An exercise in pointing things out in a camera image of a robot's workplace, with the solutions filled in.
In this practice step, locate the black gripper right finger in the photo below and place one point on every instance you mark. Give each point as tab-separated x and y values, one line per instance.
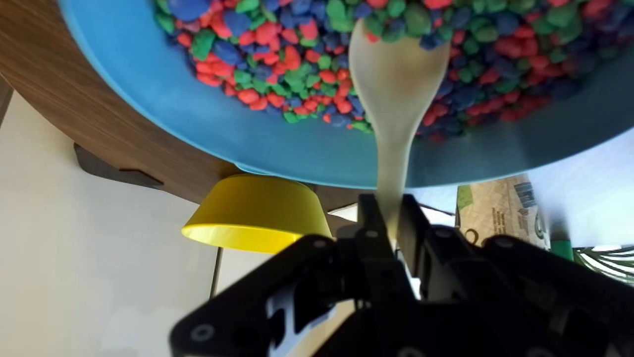
413	229

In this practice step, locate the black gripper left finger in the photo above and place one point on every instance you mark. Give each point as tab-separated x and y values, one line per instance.
371	239

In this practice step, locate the white plastic spoon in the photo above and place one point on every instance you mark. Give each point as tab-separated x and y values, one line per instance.
397	84

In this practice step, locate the yellow plastic bowl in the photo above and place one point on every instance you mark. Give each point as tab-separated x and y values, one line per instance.
256	215

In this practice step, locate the patterned paper cup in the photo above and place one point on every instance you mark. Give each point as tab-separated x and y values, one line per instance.
502	207

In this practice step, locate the round wooden table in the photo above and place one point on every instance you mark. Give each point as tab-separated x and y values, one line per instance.
104	74

